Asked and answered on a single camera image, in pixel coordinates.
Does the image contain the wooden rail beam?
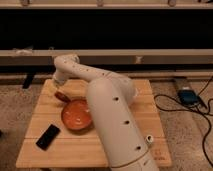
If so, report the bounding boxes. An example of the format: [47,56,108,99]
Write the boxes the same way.
[0,49,213,66]

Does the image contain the white glue bottle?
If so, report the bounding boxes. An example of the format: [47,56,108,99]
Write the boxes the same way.
[145,135,154,146]

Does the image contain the orange frying pan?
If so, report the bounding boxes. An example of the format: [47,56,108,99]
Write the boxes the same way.
[54,91,92,131]

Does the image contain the black cable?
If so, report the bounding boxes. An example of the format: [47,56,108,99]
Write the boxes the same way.
[153,76,213,168]

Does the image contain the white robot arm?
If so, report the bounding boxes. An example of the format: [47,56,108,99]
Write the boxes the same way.
[53,54,159,171]

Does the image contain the wooden table board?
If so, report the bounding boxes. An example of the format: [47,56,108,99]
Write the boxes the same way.
[16,79,172,168]

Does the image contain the blue power adapter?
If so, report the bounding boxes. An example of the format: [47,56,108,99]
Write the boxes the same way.
[178,89,198,105]

